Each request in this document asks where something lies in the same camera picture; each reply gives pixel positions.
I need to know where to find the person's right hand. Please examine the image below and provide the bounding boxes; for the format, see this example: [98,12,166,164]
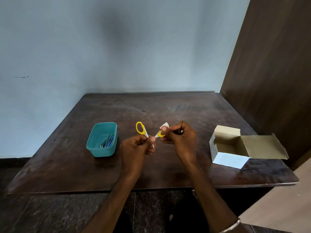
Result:
[159,120,198,168]

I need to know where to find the person's left hand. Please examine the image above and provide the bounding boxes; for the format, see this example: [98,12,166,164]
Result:
[119,134,157,179]

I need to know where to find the yellow handled scissors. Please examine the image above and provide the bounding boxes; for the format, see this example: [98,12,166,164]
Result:
[135,121,168,150]

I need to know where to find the teal plastic container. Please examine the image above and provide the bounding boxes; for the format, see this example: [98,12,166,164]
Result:
[86,122,118,158]

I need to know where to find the white cardboard box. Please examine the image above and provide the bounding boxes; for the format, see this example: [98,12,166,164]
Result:
[209,125,289,170]

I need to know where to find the person's right forearm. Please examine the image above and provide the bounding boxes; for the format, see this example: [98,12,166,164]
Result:
[186,162,246,233]

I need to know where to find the person's left forearm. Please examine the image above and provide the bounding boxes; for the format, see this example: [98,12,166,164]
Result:
[81,171,139,233]

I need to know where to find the brown wooden cabinet panel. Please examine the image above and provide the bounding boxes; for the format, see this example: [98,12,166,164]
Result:
[219,0,311,170]

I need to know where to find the beige board surface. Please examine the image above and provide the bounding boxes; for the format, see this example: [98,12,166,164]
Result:
[239,157,311,233]

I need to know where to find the black metal table frame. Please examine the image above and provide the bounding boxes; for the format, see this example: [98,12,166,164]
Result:
[133,189,196,196]

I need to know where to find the silver bracelet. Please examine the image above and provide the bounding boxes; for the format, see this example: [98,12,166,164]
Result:
[218,217,241,233]

